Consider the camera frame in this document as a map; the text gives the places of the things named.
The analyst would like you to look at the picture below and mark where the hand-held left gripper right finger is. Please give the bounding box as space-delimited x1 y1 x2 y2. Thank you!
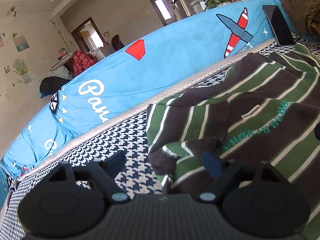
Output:
197 151 276 205

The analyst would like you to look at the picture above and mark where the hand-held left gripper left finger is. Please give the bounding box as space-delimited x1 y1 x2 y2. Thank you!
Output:
47 150 130 205

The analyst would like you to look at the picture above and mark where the green brown striped shirt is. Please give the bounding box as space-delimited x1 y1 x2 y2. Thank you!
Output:
146 41 320 240

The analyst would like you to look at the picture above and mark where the houndstooth sofa seat mat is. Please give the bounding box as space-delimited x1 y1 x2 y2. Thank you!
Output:
0 34 320 240

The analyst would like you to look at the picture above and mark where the black cloth with blue trim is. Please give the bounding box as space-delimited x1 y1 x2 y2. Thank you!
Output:
39 76 72 98

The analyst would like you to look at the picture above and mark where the pale green cloth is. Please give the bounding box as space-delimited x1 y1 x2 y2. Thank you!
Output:
42 66 73 80

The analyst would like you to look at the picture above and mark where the red floral cloth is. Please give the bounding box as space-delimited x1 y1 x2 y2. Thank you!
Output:
72 50 98 77

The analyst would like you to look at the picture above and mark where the table with white cloth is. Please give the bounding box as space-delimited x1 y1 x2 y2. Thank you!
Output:
94 45 118 60

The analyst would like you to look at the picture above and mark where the dark dining chair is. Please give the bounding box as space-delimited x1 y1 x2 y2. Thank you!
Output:
111 34 125 52

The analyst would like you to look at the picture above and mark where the brown wooden doorway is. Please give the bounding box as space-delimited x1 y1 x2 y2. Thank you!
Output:
71 17 105 53

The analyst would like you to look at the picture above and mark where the black tablet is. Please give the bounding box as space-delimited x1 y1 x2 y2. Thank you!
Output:
262 4 295 46

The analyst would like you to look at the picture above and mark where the white box appliance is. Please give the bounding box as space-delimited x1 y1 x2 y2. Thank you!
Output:
189 0 209 15

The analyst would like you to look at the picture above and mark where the dark kitchen doorway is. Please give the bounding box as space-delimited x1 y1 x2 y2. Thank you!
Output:
142 0 190 27

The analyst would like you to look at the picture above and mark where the brown crumpled cloth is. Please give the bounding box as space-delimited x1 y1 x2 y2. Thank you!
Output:
281 0 320 43

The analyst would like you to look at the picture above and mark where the lavender wall sticker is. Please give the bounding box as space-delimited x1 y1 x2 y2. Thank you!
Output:
12 58 32 83

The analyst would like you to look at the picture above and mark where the height ruler wall sticker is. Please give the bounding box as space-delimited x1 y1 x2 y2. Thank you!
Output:
59 29 72 52

